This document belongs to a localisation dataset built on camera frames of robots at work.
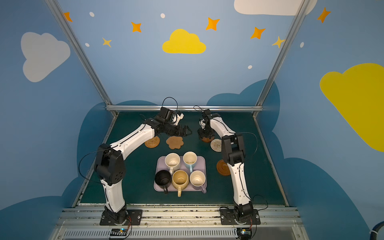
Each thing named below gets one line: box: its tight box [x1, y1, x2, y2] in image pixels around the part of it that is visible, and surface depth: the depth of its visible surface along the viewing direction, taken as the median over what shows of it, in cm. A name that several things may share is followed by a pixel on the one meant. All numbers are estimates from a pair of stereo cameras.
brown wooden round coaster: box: [216, 159, 231, 176], surface depth 94 cm
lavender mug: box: [189, 170, 207, 194], surface depth 84 cm
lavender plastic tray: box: [153, 184, 164, 192], surface depth 84 cm
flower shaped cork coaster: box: [166, 136, 184, 150], surface depth 106 cm
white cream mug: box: [164, 152, 181, 175], surface depth 89 cm
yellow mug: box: [172, 170, 190, 197], surface depth 81 cm
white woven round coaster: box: [210, 138, 222, 152], surface depth 106 cm
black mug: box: [154, 169, 172, 194], surface depth 82 cm
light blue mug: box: [182, 151, 198, 173], surface depth 88 cm
